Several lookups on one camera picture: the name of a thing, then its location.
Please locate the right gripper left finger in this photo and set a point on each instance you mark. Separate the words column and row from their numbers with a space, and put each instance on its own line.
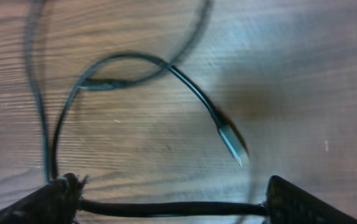
column 55, row 203

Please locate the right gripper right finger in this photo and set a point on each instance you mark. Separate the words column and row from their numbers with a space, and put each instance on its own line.
column 288, row 204

